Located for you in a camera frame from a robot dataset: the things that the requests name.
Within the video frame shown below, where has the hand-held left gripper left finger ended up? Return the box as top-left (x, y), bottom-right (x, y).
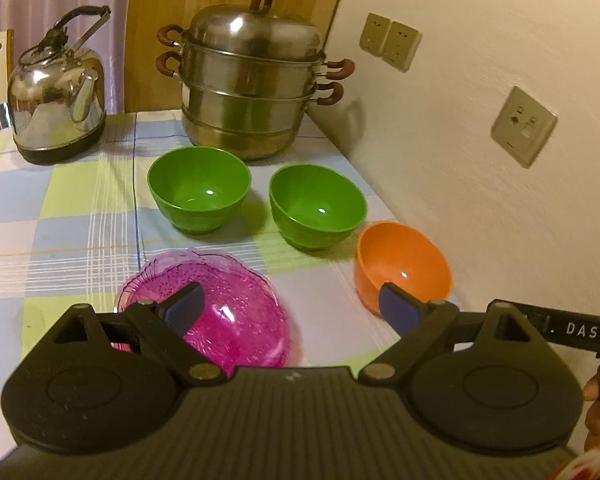
top-left (52, 281), bottom-right (229, 387)

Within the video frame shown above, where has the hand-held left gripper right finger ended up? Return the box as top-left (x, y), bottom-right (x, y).
top-left (357, 281), bottom-right (554, 387)

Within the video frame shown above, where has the orange plastic bowl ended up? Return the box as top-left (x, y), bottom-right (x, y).
top-left (354, 221), bottom-right (453, 317)

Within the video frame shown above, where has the pink round glass plate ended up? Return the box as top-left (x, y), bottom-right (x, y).
top-left (130, 266), bottom-right (289, 372)

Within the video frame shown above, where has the large pink scalloped glass plate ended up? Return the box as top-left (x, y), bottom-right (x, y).
top-left (114, 249), bottom-right (301, 376)

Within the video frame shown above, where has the green plastic bowl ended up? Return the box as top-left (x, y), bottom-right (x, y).
top-left (147, 147), bottom-right (253, 235)
top-left (268, 163), bottom-right (369, 253)

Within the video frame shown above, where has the red and white clothing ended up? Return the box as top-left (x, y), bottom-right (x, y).
top-left (554, 442), bottom-right (600, 480)

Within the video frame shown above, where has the stainless steel steamer pot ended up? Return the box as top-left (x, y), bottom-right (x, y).
top-left (155, 0), bottom-right (356, 162)

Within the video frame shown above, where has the stainless steel kettle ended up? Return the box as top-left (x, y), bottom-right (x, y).
top-left (7, 5), bottom-right (112, 166)

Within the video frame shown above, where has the large beige wall socket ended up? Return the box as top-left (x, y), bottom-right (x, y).
top-left (489, 85), bottom-right (559, 169)

